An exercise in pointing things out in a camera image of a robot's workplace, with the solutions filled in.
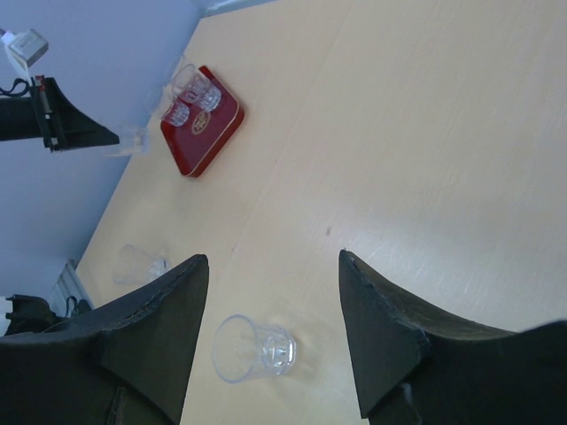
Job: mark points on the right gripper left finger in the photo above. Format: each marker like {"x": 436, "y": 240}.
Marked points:
{"x": 125, "y": 362}

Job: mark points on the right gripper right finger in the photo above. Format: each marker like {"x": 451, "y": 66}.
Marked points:
{"x": 415, "y": 363}

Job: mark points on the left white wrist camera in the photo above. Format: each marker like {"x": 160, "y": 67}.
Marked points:
{"x": 23, "y": 50}

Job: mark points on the clear glass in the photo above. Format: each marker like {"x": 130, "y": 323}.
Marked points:
{"x": 135, "y": 267}
{"x": 132, "y": 141}
{"x": 244, "y": 349}
{"x": 169, "y": 109}
{"x": 172, "y": 69}

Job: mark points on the red rectangular tray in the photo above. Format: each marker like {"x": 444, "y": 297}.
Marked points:
{"x": 200, "y": 138}

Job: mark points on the aluminium left rail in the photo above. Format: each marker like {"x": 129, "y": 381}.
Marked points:
{"x": 68, "y": 297}

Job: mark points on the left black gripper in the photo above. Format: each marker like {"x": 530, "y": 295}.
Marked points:
{"x": 39, "y": 109}

